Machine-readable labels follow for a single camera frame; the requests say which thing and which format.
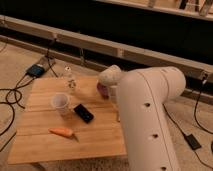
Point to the translucent plastic cup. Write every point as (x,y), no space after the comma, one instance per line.
(60,102)

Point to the black power adapter box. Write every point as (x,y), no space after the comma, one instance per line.
(35,71)

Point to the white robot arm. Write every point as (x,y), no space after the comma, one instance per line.
(140,95)

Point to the clear glass bottle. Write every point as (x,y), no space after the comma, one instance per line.
(70,77)

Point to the orange carrot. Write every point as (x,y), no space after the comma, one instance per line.
(65,132)

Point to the purple bowl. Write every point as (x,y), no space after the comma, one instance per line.
(102,90)

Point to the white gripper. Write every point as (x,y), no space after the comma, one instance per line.
(112,93)

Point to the black power brick right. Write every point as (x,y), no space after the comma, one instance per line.
(192,142)

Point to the black smartphone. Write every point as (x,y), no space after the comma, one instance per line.
(83,113)

